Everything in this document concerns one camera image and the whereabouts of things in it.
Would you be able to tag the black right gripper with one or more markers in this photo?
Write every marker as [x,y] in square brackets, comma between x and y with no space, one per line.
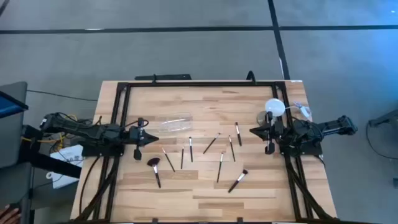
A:
[273,130]

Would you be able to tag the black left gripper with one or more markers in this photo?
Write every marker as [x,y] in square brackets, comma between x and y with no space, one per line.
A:
[136,137]

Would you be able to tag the medium black makeup brush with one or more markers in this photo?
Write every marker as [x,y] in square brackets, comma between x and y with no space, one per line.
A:
[238,134]

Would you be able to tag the black fan makeup brush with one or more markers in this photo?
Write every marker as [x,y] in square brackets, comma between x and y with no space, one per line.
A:
[153,161]

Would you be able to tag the black powder makeup brush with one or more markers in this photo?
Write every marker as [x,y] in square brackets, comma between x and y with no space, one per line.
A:
[237,181]

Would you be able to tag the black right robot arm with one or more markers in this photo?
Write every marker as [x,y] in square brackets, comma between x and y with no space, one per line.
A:
[329,126]

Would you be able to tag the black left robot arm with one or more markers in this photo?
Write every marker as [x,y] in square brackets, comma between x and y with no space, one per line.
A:
[77,129]

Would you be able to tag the white mushroom table lamp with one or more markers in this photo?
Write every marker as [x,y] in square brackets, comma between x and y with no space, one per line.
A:
[275,106]

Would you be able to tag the clear plastic organizer container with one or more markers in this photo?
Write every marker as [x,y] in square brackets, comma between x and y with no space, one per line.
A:
[175,124]

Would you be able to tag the white sticker label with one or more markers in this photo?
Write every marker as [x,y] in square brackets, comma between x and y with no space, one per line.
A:
[296,81]

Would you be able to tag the black bar device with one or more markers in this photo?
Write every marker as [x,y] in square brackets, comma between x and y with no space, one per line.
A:
[168,76]

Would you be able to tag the white paper sheet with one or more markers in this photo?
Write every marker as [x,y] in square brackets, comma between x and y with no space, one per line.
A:
[70,152]

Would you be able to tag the black desk beam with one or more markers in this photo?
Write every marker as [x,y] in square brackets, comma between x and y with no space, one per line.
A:
[53,163]

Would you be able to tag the grey stand leg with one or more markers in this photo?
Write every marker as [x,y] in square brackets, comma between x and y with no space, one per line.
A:
[385,118]

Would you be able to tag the grey cabinet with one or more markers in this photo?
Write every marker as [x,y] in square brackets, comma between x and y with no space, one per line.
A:
[12,140]

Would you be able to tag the grey chair seat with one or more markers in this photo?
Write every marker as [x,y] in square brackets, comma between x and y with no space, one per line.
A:
[15,183]

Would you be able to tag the flat screen monitor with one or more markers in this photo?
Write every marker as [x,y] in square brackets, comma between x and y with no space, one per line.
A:
[9,105]

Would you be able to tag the person's hand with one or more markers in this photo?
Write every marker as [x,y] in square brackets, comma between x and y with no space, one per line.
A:
[9,216]

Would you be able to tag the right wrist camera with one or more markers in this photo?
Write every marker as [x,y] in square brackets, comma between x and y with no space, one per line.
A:
[270,149]

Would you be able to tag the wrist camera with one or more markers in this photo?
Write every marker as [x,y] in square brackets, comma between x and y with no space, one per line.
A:
[137,154]
[270,149]

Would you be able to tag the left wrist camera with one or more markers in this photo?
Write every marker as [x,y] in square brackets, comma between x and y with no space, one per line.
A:
[137,154]

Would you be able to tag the black aluminium table frame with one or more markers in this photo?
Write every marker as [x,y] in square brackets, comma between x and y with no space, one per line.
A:
[202,84]

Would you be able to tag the black clamp bracket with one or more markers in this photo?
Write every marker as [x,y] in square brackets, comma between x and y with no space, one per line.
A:
[154,220]
[239,220]

